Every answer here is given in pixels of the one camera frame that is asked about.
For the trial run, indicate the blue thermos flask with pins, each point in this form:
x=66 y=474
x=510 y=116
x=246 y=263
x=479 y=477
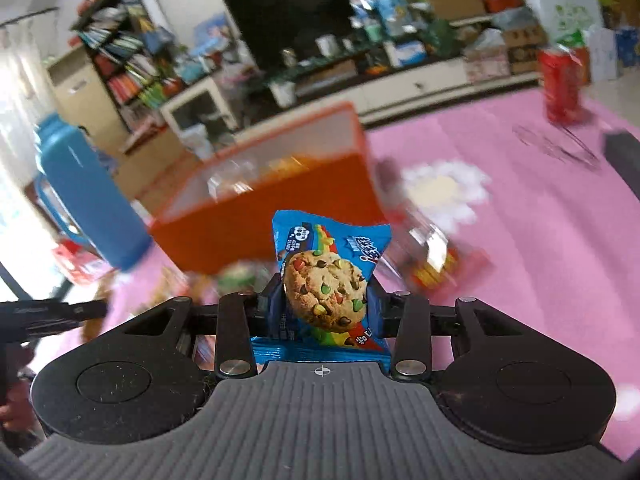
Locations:
x=85 y=185

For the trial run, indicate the printed cardboard box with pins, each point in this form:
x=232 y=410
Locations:
x=525 y=45

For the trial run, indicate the beige standing air conditioner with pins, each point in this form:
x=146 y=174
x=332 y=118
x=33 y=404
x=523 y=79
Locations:
x=85 y=100

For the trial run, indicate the framed picture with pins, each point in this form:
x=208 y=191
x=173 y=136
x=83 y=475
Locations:
x=212 y=35

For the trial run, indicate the red soda can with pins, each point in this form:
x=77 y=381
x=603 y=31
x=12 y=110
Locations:
x=560 y=85

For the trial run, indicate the glass jar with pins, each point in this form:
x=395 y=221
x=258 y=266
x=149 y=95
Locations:
x=288 y=58

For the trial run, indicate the person's left hand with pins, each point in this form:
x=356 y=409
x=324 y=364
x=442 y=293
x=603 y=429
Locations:
x=20 y=410

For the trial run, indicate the red foil snack packet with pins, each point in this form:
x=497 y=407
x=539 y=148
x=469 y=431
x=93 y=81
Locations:
x=445 y=265

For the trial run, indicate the white mug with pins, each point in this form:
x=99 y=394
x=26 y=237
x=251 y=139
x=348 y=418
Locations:
x=326 y=45

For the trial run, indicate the pink flowered tablecloth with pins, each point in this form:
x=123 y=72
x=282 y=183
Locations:
x=525 y=260

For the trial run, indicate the orange cardboard box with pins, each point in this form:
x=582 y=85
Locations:
x=310 y=210

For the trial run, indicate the black bookshelf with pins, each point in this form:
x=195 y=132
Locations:
x=130 y=50

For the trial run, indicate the blue tissue box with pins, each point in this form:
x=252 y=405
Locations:
x=410 y=53

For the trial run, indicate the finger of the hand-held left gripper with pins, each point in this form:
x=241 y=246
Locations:
x=85 y=311

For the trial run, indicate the clear eyeglasses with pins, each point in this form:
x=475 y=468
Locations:
x=565 y=152

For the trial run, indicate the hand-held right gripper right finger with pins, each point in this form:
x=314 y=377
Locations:
x=376 y=312

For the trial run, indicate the white glass-door cabinet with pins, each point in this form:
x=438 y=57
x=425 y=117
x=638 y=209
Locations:
x=200 y=115

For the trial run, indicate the red gift box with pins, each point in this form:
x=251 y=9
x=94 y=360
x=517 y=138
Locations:
x=82 y=262

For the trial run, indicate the green-edged snack packet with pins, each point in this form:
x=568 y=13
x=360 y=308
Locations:
x=245 y=275

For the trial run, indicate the clear cracker packet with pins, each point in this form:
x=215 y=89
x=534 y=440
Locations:
x=232 y=177

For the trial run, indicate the dark grey case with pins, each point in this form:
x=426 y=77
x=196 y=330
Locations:
x=625 y=165

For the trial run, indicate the white television stand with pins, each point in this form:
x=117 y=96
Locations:
x=425 y=85

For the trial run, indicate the black television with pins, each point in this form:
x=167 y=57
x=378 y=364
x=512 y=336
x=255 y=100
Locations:
x=310 y=5

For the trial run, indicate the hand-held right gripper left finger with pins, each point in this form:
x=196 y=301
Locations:
x=276 y=307

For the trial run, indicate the brown cardboard box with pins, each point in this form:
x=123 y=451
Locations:
x=455 y=2

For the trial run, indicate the blue cookie packet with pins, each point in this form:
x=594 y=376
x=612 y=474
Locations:
x=325 y=285

